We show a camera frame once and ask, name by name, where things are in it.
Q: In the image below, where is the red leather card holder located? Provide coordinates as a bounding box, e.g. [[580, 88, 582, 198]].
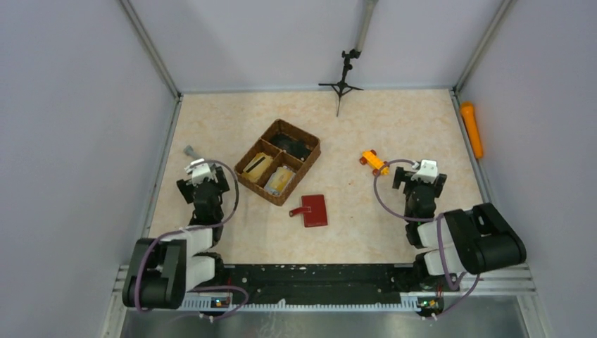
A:
[[289, 194, 329, 228]]

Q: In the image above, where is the brown woven divided basket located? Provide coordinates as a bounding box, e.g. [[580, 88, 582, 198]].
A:
[[234, 119, 321, 206]]

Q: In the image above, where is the orange yellow toy car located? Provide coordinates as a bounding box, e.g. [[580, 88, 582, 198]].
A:
[[359, 149, 390, 175]]

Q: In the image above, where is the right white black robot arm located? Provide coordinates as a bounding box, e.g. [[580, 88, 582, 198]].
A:
[[393, 168, 527, 277]]

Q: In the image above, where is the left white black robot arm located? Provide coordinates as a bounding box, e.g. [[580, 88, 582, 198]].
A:
[[122, 160, 239, 312]]

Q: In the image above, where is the grey toy block bar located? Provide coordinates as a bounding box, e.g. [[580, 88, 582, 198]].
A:
[[183, 145, 203, 161]]

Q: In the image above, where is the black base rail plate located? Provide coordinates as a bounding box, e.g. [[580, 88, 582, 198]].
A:
[[200, 263, 449, 306]]

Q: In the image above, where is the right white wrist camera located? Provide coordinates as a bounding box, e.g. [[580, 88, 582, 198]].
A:
[[411, 159, 439, 184]]

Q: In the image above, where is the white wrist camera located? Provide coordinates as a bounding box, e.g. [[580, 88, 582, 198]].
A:
[[411, 159, 439, 184], [184, 158, 215, 185]]

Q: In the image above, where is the black camera tripod stand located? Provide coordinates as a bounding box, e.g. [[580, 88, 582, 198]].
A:
[[318, 49, 363, 117]]

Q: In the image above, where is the black cards pile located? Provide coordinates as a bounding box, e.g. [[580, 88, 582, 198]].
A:
[[269, 133, 311, 162]]

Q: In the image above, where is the orange flashlight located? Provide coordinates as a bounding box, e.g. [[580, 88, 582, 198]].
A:
[[460, 101, 484, 159]]

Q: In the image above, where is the gold cards pile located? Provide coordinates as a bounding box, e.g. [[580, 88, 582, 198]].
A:
[[241, 152, 274, 183]]

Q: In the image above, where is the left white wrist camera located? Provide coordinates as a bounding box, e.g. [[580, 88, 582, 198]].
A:
[[184, 158, 215, 185]]

